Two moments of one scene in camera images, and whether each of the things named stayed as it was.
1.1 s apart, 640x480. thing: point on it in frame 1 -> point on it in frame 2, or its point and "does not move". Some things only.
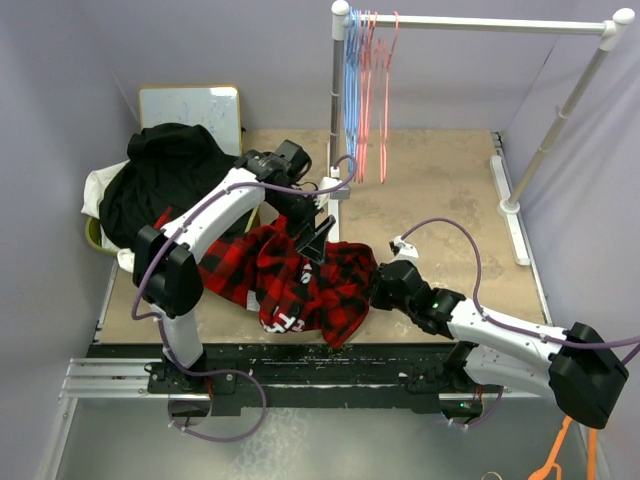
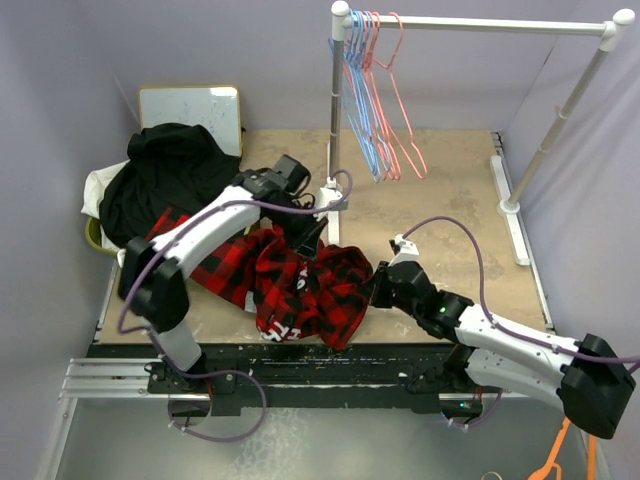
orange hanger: [592, 455] does not move
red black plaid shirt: [263, 269] does not move
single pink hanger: [383, 72] -> [422, 175]
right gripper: [376, 297] does not move
